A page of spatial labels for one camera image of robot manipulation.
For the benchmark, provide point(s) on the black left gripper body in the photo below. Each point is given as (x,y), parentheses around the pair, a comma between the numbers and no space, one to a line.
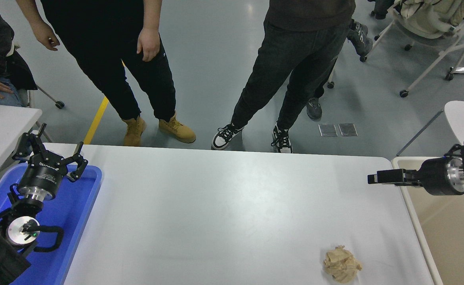
(41,174)

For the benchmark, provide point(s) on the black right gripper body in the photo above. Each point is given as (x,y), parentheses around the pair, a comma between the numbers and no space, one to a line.
(434,178)

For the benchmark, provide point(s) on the tan paper ball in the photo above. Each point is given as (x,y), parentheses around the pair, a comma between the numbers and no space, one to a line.
(342,265)

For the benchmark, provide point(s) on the person's right forearm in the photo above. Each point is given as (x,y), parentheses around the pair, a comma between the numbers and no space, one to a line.
(29,12)

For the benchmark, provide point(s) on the person's left forearm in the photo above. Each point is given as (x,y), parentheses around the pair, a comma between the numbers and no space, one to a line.
(151,14)

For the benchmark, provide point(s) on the person's right hand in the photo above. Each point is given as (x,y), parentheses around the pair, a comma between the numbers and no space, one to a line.
(45,35)

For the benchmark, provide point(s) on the person's left hand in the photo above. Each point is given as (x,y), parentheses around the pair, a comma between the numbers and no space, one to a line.
(148,43)

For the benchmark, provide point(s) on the white side table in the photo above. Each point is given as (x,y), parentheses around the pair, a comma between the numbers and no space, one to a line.
(2,126)

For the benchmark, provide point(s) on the grey office chair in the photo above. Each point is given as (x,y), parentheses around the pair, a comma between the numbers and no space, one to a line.
(60,104)

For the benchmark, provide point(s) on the blue plastic tray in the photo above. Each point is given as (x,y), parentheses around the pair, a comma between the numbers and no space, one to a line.
(69,221)

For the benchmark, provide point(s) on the metal floor plate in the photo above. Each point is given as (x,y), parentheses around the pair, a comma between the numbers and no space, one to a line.
(348,130)
(328,130)

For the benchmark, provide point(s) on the large pale bin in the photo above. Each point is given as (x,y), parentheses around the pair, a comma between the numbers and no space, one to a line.
(449,245)

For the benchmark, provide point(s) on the person in grey shoes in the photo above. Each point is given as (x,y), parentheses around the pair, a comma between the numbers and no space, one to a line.
(314,110)

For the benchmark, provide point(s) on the person in tan boots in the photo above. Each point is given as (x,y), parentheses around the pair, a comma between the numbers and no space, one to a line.
(109,59)

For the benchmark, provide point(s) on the grey rolling stool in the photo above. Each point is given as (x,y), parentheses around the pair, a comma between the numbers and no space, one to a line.
(330,84)

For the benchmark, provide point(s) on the white-framed rolling chair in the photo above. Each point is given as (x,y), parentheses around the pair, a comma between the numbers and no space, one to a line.
(434,39)

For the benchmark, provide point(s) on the person in black-white sneakers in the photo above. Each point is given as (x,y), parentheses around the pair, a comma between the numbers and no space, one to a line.
(295,51)

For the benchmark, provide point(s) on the cream jacket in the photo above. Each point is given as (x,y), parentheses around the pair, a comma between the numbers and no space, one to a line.
(430,18)

